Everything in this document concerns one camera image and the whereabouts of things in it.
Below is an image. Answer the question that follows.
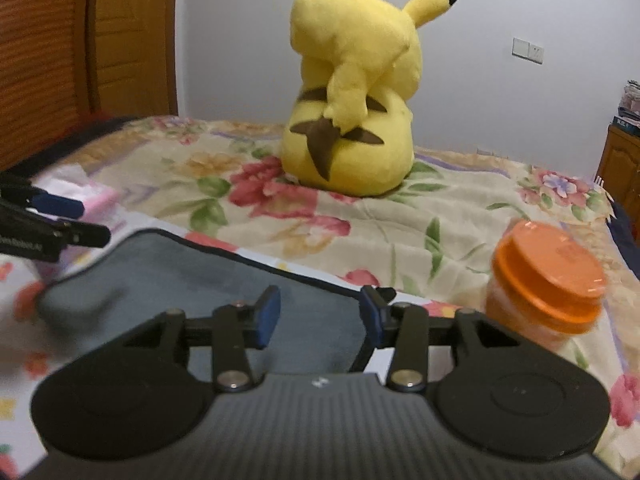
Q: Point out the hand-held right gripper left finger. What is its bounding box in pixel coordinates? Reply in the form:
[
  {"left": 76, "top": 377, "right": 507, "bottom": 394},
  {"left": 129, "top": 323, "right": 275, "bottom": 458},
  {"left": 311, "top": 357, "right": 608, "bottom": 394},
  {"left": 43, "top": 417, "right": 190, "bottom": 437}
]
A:
[{"left": 122, "top": 285, "right": 282, "bottom": 393}]

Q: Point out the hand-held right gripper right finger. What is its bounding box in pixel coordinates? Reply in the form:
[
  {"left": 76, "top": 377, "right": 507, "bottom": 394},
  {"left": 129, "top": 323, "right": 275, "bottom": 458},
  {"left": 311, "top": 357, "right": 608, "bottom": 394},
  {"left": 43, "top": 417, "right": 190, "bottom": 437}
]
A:
[{"left": 349, "top": 285, "right": 521, "bottom": 393}]

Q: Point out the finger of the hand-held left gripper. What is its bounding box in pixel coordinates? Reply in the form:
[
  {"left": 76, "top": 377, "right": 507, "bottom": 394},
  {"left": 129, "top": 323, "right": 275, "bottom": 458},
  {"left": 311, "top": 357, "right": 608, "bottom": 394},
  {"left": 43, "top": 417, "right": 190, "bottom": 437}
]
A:
[
  {"left": 0, "top": 199, "right": 112, "bottom": 249},
  {"left": 0, "top": 172, "right": 86, "bottom": 220}
]

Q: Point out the grey towel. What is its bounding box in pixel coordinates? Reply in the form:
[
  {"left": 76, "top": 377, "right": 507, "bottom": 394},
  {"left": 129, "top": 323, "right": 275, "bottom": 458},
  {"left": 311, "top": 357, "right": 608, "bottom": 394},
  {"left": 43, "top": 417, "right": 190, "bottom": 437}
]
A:
[{"left": 37, "top": 229, "right": 397, "bottom": 377}]

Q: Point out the pink tissue pack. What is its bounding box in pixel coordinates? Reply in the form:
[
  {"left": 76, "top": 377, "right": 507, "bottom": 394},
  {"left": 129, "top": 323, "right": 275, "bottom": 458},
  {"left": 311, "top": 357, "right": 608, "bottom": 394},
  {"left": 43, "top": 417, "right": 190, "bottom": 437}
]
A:
[{"left": 32, "top": 167, "right": 122, "bottom": 281}]

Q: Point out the floral blanket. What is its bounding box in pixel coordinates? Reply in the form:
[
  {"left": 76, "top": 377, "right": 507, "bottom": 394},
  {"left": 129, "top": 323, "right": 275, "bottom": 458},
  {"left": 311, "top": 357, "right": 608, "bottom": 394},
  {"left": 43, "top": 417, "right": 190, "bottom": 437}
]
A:
[{"left": 0, "top": 115, "right": 640, "bottom": 480}]

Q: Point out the slatted wooden panel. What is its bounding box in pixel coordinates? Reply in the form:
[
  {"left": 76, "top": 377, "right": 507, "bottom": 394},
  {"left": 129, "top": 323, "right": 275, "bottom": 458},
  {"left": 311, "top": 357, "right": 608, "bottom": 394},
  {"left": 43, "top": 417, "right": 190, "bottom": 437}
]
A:
[{"left": 0, "top": 0, "right": 92, "bottom": 171}]

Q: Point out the orange lidded plastic jar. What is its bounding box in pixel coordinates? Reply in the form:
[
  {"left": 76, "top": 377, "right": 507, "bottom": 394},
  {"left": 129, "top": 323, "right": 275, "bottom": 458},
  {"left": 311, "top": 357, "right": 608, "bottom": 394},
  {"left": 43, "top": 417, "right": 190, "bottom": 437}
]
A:
[{"left": 484, "top": 220, "right": 608, "bottom": 354}]

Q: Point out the wooden door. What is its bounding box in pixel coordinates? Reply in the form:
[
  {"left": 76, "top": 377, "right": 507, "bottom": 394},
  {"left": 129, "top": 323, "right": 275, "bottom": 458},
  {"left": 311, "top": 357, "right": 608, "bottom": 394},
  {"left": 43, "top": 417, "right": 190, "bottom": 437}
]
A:
[{"left": 87, "top": 0, "right": 180, "bottom": 117}]

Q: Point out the yellow plush toy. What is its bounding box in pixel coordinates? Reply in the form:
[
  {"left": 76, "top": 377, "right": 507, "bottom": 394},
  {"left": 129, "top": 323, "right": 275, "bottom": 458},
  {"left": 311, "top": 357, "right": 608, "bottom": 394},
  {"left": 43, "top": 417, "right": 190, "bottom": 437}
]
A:
[{"left": 279, "top": 0, "right": 463, "bottom": 196}]

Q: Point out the dark blue cloth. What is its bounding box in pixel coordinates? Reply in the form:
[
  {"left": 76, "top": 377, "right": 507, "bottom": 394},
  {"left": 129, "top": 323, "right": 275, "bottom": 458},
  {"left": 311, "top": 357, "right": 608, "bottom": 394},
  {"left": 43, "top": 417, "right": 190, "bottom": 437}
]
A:
[{"left": 606, "top": 199, "right": 640, "bottom": 282}]

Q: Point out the wooden cabinet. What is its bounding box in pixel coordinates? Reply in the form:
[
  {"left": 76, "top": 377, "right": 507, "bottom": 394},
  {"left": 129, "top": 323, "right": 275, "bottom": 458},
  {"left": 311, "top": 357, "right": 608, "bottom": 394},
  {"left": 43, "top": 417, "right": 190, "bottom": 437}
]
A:
[{"left": 595, "top": 124, "right": 640, "bottom": 222}]

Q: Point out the stack of books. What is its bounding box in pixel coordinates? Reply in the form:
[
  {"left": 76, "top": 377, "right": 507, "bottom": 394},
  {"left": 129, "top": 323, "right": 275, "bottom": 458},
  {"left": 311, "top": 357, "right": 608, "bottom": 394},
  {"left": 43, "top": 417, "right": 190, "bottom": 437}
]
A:
[{"left": 610, "top": 79, "right": 640, "bottom": 137}]

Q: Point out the white wall switch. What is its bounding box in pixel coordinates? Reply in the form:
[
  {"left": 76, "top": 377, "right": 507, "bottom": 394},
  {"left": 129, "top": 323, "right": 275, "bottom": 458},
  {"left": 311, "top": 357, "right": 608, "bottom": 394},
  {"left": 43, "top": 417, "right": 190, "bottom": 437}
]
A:
[{"left": 512, "top": 37, "right": 545, "bottom": 65}]

